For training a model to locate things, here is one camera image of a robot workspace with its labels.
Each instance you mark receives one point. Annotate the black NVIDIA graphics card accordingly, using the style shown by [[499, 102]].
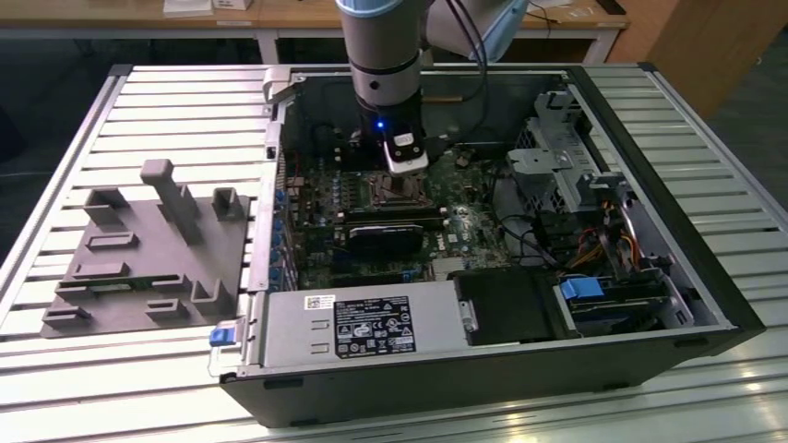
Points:
[[384, 240]]

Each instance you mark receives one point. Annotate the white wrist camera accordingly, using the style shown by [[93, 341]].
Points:
[[407, 161]]

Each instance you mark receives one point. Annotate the green RAM stick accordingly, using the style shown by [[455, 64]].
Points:
[[117, 285]]

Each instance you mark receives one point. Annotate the grey parts rack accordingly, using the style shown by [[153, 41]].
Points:
[[153, 258]]

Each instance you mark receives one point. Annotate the green motherboard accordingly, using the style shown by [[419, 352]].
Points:
[[468, 231]]

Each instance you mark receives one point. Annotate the blue case latch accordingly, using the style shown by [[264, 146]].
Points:
[[223, 337]]

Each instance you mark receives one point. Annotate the silver chipset heatsink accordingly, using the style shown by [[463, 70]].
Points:
[[449, 267]]

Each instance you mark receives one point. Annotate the wooden cabinet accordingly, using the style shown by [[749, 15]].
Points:
[[708, 46]]

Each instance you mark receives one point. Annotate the black RAM slot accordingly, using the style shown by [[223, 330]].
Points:
[[393, 221], [393, 212]]

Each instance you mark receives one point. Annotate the black disk bay cover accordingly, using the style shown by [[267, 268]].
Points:
[[511, 304]]

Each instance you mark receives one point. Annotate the dark grey fan shroud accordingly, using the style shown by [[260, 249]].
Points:
[[508, 198]]

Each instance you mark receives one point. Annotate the wooden desk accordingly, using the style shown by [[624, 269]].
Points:
[[123, 20]]

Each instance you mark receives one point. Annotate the grey metal drive cage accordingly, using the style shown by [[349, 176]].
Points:
[[553, 161]]

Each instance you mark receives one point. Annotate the hard disk in blue carrier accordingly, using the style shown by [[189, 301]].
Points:
[[584, 288]]

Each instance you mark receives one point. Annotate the CPU socket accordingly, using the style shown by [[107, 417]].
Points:
[[393, 203]]

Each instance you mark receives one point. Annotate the white box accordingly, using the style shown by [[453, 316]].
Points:
[[232, 3], [188, 7]]

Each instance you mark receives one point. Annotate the grey power supply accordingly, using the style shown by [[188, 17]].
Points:
[[289, 332]]

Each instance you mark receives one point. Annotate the black PC case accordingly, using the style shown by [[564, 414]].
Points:
[[431, 397]]

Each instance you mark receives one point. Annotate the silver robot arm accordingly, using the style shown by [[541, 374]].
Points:
[[381, 51]]

